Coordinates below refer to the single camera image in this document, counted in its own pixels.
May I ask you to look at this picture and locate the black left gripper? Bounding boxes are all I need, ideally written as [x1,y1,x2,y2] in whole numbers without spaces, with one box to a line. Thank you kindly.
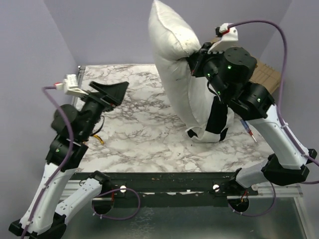
[80,80,130,139]

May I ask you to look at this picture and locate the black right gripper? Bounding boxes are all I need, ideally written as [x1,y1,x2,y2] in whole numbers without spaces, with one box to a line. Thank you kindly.
[186,42,230,100]

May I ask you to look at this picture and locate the white pillow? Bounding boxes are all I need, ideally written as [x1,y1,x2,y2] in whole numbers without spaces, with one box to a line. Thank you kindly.
[148,0,213,129]

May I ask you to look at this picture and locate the black and white checkered pillowcase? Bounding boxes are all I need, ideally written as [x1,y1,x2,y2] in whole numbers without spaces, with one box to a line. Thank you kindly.
[186,96,234,143]

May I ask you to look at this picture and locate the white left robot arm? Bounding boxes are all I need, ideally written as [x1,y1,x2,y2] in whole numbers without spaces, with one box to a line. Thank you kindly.
[8,81,129,239]

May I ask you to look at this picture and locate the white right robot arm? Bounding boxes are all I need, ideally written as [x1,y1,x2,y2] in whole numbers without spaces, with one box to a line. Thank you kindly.
[187,42,317,195]

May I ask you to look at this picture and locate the tan plastic toolbox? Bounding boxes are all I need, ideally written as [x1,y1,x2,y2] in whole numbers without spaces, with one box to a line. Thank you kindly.
[209,37,282,95]

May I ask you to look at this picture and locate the aluminium left side rail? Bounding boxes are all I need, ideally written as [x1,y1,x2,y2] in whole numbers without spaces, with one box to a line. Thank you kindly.
[71,65,86,106]

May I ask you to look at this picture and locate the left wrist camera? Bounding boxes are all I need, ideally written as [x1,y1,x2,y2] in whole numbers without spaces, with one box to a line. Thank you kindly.
[54,74,89,98]

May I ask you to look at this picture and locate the yellow handled pliers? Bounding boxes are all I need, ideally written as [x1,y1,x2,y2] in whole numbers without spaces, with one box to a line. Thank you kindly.
[93,134,104,144]

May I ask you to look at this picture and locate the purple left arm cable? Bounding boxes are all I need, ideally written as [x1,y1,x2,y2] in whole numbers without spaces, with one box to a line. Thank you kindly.
[21,86,141,239]

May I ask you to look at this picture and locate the blue handled screwdriver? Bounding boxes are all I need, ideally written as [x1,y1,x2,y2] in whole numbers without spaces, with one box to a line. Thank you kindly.
[240,119,258,144]

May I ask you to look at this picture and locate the black front mounting rail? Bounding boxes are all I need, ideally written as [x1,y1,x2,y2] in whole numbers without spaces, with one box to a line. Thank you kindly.
[72,170,267,209]

